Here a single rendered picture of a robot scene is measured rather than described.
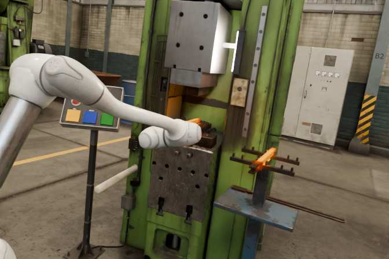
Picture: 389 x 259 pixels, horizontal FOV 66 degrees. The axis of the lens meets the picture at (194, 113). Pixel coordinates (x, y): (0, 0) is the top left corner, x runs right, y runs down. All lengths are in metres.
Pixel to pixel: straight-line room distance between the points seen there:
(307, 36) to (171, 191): 6.23
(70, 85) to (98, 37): 9.93
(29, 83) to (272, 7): 1.37
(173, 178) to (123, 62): 8.37
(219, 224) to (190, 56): 1.12
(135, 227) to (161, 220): 0.41
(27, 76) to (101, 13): 9.86
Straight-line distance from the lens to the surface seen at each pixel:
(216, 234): 2.17
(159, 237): 2.16
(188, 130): 1.33
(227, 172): 1.98
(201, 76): 1.78
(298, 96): 6.94
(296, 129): 7.01
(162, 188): 1.94
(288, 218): 1.61
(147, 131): 1.38
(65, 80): 0.98
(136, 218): 2.36
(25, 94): 1.10
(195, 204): 1.89
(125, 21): 10.13
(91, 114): 1.92
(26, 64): 1.13
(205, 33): 1.80
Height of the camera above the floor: 1.40
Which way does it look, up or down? 9 degrees down
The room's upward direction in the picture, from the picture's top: 7 degrees clockwise
